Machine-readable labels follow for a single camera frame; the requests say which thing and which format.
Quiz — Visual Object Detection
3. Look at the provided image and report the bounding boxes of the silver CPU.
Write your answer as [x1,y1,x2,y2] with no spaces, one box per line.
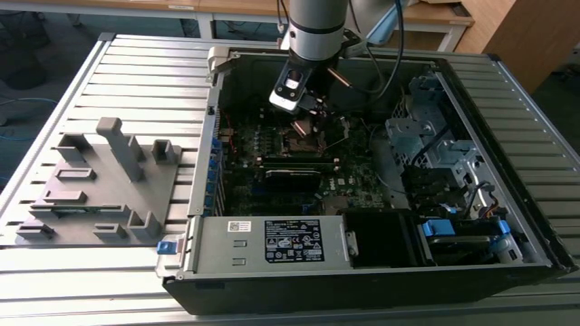
[292,118,319,137]

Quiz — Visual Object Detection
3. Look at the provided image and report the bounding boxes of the metal locking lever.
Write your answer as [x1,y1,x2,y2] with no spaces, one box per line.
[323,134,352,153]

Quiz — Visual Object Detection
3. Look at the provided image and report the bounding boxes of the CPU socket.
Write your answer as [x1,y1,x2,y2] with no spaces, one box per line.
[280,128,328,158]

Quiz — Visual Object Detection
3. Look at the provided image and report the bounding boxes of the black RAM slot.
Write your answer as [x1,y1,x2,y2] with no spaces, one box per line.
[262,153,332,162]
[260,160,336,170]

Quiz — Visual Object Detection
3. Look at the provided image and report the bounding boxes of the silver metal drive cage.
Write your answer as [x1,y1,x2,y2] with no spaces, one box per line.
[384,66,523,218]

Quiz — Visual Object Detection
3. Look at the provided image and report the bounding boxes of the green motherboard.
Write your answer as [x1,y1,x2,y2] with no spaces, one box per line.
[216,111,403,218]

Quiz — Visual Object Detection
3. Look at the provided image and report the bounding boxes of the wooden desk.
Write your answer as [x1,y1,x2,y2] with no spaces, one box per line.
[0,0,476,52]

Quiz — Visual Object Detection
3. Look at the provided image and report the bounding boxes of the bronze chipset heatsink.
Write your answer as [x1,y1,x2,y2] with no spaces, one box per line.
[323,196,350,217]

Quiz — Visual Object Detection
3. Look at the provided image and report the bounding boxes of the wooden cabinet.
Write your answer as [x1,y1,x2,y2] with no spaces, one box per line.
[455,0,580,94]

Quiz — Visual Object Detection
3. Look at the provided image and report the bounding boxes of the grey power supply unit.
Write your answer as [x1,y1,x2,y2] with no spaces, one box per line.
[180,215,360,276]

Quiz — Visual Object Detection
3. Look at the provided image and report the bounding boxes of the black hard disk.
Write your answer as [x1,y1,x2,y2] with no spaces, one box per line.
[427,236,494,266]

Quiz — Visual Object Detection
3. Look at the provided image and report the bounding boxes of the grey parts rack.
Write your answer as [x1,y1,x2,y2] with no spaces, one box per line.
[14,117,186,247]

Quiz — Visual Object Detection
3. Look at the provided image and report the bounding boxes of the black open PC case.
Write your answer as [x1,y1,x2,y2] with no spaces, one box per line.
[156,46,579,316]

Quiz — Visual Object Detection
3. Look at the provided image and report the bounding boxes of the green RAM stick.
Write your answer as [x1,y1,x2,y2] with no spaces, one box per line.
[50,206,103,216]

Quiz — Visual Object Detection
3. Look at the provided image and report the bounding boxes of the black office chair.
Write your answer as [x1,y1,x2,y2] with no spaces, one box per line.
[0,10,52,91]

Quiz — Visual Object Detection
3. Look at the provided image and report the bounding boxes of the white-rimmed wrist camera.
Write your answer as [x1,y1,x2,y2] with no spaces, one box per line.
[268,67,310,113]

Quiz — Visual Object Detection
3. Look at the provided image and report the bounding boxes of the black looped cable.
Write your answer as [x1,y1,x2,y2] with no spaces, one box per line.
[366,73,406,115]

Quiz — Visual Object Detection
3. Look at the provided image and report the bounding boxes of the grey case release handle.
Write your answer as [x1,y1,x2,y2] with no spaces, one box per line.
[207,46,242,74]

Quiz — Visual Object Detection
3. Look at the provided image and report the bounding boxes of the black drive cable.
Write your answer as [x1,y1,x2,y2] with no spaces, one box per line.
[410,124,455,170]

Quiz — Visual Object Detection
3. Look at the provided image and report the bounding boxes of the black power cable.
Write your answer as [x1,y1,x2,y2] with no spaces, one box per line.
[466,181,496,213]

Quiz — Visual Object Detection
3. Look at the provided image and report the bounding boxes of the coloured wire bundle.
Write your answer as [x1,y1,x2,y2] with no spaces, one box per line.
[480,200,508,221]

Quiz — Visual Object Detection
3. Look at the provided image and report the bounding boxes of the blue floor cable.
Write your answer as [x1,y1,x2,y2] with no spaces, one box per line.
[0,96,62,142]

